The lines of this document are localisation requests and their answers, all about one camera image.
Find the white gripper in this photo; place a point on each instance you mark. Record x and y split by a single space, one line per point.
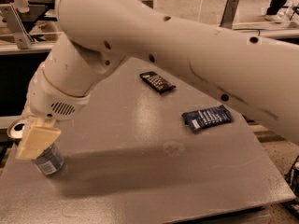
49 99

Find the silver redbull can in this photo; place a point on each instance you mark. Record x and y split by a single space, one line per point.
50 161

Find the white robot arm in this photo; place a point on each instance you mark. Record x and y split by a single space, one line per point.
255 76

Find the black desk with stand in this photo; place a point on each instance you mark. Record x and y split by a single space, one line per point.
38 11

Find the black snack bar wrapper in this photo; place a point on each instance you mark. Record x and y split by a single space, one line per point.
157 82

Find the blue snack bar wrapper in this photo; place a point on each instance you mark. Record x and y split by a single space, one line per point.
199 120

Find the person leg white shoe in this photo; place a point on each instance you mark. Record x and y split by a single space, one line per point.
272 11

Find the left metal barrier bracket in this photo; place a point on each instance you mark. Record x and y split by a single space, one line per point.
11 16

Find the metal barrier bracket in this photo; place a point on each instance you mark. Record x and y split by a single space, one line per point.
11 16
228 15

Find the right metal barrier bracket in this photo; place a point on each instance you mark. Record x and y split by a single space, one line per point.
228 15

